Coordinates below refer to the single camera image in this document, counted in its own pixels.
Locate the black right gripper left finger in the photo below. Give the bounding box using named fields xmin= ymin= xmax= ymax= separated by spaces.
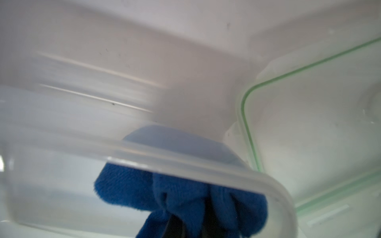
xmin=163 ymin=215 xmax=186 ymax=238

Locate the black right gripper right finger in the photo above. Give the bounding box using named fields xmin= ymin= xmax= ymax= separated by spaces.
xmin=202 ymin=202 xmax=225 ymax=238

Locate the blue microfibre cloth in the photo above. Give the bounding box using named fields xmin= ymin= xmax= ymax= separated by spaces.
xmin=94 ymin=125 xmax=268 ymax=238

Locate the translucent lunch box lid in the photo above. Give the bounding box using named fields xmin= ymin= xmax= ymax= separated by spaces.
xmin=237 ymin=37 xmax=381 ymax=238

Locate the translucent plastic lunch box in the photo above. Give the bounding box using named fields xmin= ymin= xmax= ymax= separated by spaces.
xmin=1 ymin=3 xmax=298 ymax=238

